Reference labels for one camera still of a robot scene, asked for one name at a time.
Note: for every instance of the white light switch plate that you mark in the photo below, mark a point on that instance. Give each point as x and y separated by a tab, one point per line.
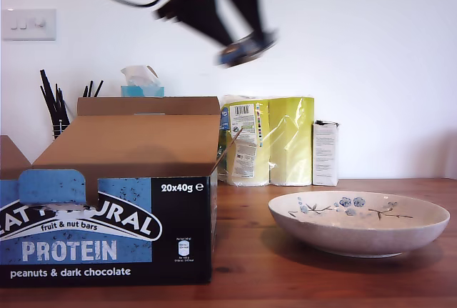
28	24

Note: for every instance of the snack bar carton box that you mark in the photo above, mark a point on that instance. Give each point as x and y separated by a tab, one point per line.
125	143

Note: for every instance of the white tissue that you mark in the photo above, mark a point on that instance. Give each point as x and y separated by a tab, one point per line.
137	75

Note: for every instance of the blue tissue box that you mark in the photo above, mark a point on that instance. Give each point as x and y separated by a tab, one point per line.
143	91

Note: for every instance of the blue snack bar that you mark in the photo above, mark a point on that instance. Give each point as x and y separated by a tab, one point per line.
242	52

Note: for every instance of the small white carton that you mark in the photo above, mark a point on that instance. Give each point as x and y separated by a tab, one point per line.
325	154

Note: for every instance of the yellow paper towel pack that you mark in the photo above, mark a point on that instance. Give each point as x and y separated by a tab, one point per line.
285	143

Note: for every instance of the white plate blue flowers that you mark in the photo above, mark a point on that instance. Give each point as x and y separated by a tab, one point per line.
357	229

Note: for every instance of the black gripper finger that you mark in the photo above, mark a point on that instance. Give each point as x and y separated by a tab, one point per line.
253	8
200	15

